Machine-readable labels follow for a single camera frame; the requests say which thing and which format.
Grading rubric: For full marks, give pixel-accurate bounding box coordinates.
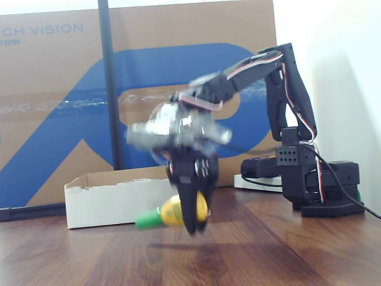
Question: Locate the yellow bottle with green cap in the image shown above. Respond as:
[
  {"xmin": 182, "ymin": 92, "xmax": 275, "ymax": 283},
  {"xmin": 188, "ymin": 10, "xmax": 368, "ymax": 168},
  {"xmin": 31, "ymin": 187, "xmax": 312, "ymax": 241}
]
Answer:
[{"xmin": 135, "ymin": 193, "xmax": 210, "ymax": 231}]

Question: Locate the white cardboard box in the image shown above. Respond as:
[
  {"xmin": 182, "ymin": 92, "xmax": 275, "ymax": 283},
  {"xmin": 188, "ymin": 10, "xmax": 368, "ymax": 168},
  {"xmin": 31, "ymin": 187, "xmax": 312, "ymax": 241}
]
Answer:
[{"xmin": 64, "ymin": 170, "xmax": 181, "ymax": 229}]

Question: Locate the large brown blue cardboard box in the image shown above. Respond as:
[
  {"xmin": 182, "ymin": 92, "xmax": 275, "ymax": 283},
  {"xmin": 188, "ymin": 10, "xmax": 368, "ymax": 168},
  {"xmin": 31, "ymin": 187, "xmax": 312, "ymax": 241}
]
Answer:
[{"xmin": 0, "ymin": 0, "xmax": 277, "ymax": 208}]

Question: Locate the white power strip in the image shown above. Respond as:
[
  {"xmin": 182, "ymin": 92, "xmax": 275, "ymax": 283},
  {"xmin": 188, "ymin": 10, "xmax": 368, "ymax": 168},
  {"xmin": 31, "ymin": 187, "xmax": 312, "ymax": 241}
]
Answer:
[{"xmin": 233, "ymin": 173, "xmax": 283, "ymax": 193}]

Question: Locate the black power adapter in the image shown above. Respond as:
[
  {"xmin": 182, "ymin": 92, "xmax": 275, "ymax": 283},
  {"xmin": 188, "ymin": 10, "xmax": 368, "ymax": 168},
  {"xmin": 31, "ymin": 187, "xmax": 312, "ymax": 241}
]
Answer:
[{"xmin": 240, "ymin": 156, "xmax": 280, "ymax": 179}]

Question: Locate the black metal pole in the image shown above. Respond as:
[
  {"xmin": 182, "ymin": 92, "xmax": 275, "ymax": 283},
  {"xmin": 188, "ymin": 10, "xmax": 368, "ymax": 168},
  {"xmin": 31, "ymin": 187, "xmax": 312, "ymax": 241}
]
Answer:
[{"xmin": 97, "ymin": 0, "xmax": 124, "ymax": 171}]

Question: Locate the camera wrapped in clear plastic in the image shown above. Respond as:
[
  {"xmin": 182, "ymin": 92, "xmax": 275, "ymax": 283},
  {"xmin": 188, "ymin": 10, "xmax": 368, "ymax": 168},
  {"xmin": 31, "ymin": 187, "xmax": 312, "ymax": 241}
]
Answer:
[{"xmin": 126, "ymin": 100, "xmax": 233, "ymax": 154}]

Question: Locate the black metal frame bar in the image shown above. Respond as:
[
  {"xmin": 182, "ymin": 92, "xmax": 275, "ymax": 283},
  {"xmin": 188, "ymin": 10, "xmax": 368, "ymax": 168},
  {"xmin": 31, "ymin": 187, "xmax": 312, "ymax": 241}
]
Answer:
[{"xmin": 0, "ymin": 204, "xmax": 67, "ymax": 223}]

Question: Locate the thin black camera cable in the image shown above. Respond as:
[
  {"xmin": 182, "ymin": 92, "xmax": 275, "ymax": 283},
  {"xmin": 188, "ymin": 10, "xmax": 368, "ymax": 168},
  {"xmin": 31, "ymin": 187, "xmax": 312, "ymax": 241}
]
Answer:
[{"xmin": 312, "ymin": 145, "xmax": 381, "ymax": 220}]

